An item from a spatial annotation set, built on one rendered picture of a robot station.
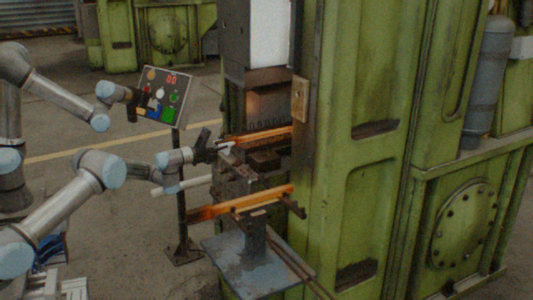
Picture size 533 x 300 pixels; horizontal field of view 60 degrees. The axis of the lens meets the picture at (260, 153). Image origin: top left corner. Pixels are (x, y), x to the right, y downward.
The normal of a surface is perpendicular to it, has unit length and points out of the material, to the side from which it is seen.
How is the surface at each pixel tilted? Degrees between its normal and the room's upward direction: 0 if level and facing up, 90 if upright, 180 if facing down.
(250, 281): 0
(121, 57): 90
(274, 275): 0
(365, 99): 89
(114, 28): 90
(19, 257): 92
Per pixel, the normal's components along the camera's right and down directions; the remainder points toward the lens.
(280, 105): 0.52, 0.38
